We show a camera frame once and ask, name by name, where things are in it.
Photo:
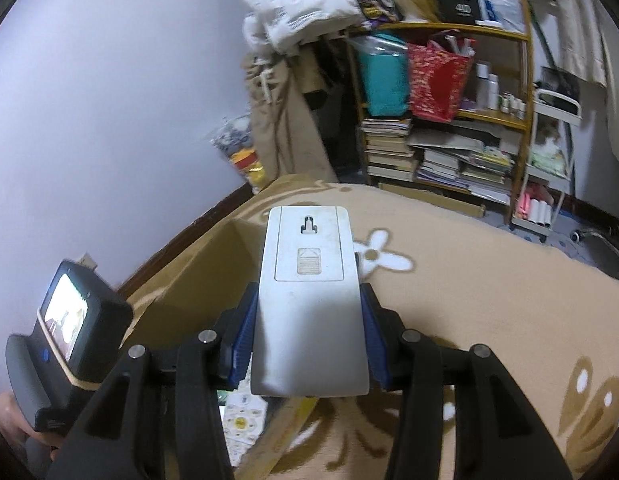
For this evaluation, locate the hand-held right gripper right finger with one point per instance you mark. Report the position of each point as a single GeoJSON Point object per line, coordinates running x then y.
{"type": "Point", "coordinates": [377, 350]}

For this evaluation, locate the khaki coat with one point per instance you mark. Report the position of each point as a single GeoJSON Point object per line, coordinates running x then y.
{"type": "Point", "coordinates": [284, 125]}

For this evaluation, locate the red gift bag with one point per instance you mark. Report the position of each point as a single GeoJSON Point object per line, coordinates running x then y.
{"type": "Point", "coordinates": [437, 85]}

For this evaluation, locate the white puffer jacket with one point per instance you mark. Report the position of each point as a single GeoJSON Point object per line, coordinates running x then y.
{"type": "Point", "coordinates": [299, 5]}

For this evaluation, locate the plastic bag of plush toys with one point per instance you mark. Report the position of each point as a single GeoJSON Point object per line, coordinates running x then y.
{"type": "Point", "coordinates": [239, 155]}

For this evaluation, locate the clear plastic bag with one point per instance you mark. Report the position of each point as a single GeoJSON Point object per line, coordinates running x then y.
{"type": "Point", "coordinates": [502, 0]}

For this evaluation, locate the black box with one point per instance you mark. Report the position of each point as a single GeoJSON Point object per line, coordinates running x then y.
{"type": "Point", "coordinates": [457, 2]}

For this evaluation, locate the cardboard box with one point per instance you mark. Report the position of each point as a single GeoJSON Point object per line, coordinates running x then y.
{"type": "Point", "coordinates": [199, 270]}

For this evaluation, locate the pink and white rolls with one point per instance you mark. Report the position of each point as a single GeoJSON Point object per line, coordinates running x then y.
{"type": "Point", "coordinates": [535, 208]}

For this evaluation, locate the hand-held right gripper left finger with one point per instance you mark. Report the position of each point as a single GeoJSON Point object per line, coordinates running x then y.
{"type": "Point", "coordinates": [239, 355]}

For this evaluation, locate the plain white remote control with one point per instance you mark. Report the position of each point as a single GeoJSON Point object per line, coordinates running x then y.
{"type": "Point", "coordinates": [309, 320]}

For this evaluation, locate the wooden shelf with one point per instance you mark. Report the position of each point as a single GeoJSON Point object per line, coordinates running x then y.
{"type": "Point", "coordinates": [439, 27]}

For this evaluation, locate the cream curtain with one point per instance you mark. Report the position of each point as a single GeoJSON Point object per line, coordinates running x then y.
{"type": "Point", "coordinates": [574, 20]}

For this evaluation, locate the person's left hand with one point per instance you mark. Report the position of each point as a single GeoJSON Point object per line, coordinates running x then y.
{"type": "Point", "coordinates": [7, 417]}

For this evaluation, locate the white trolley cart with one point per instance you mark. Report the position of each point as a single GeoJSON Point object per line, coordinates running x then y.
{"type": "Point", "coordinates": [559, 110]}

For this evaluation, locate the row of small bottles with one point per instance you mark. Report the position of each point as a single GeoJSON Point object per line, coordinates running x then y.
{"type": "Point", "coordinates": [513, 106]}

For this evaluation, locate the dark picture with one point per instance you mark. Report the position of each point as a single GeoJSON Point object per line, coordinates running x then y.
{"type": "Point", "coordinates": [562, 82]}

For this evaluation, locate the stack of books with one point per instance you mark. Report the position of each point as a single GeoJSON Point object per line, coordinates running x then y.
{"type": "Point", "coordinates": [389, 150]}
{"type": "Point", "coordinates": [464, 172]}

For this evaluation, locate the white remote with number buttons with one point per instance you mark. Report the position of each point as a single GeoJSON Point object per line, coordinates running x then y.
{"type": "Point", "coordinates": [244, 425]}

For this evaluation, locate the grey cardboard sheet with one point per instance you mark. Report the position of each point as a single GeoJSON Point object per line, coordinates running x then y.
{"type": "Point", "coordinates": [454, 139]}

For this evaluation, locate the pale green packet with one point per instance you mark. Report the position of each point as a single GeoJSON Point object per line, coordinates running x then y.
{"type": "Point", "coordinates": [548, 161]}

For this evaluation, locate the teal bag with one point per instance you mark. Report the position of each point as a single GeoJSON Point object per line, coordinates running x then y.
{"type": "Point", "coordinates": [387, 80]}

